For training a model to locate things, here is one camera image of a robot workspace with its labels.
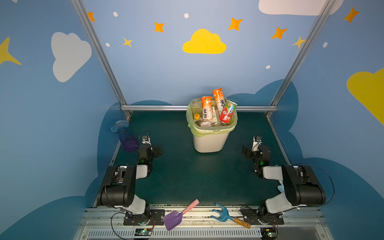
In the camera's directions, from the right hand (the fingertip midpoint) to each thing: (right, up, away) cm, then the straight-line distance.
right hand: (253, 144), depth 95 cm
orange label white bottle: (-24, +29, -11) cm, 40 cm away
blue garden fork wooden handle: (-23, -34, -21) cm, 46 cm away
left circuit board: (-63, -40, -23) cm, 78 cm away
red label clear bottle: (-21, +17, -17) cm, 32 cm away
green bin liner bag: (-36, +9, -20) cm, 42 cm away
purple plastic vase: (-83, +1, +4) cm, 83 cm away
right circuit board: (-2, -41, -23) cm, 47 cm away
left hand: (-64, -1, 0) cm, 64 cm away
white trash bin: (-28, +1, -3) cm, 28 cm away
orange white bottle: (-31, +25, -13) cm, 42 cm away
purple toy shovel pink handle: (-48, -36, -21) cm, 64 cm away
